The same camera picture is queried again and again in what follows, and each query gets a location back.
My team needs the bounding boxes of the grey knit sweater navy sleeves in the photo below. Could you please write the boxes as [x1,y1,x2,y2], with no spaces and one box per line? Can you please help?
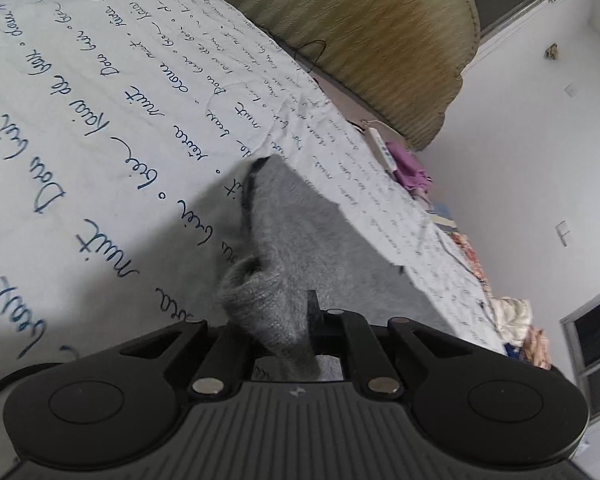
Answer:
[215,156,458,382]

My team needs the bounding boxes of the white power strip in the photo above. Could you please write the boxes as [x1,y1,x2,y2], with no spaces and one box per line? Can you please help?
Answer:
[365,125,398,171]

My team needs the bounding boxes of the white script-printed quilt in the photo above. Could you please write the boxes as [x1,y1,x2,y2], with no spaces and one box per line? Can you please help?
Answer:
[0,0,511,466]

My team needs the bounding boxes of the dark glass window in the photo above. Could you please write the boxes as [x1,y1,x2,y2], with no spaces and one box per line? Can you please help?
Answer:
[560,285,600,416]

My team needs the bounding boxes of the purple cloth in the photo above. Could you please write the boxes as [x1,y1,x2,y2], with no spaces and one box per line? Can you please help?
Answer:
[385,141,431,191]

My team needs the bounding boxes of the floral patterned cloth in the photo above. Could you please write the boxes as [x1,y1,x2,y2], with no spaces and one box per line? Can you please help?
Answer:
[452,232,491,291]

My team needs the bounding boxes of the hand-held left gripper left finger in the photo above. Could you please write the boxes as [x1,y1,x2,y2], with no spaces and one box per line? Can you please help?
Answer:
[120,317,253,398]

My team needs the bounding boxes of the cream puffy jacket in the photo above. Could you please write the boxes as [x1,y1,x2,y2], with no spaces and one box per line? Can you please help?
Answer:
[495,297,533,346]

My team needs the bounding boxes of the pink cloth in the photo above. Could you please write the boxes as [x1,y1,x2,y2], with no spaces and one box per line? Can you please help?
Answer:
[522,327,551,368]

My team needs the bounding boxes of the thin black looped cable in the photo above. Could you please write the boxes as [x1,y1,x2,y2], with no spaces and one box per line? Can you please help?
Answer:
[294,40,326,73]

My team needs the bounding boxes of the olive upholstered headboard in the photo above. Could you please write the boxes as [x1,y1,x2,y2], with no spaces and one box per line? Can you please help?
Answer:
[130,0,481,151]

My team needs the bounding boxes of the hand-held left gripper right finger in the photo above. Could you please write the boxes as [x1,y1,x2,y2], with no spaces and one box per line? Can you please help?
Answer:
[305,290,476,396]

